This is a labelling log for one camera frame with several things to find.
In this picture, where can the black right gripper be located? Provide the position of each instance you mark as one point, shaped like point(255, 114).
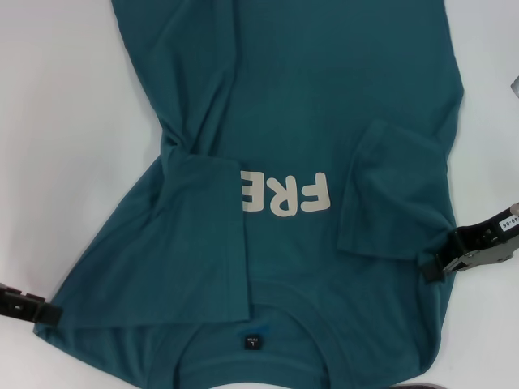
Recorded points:
point(490, 231)

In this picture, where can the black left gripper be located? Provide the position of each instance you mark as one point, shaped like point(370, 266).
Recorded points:
point(10, 302)

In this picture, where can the teal T-shirt with white print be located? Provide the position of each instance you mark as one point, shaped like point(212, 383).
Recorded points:
point(284, 101)

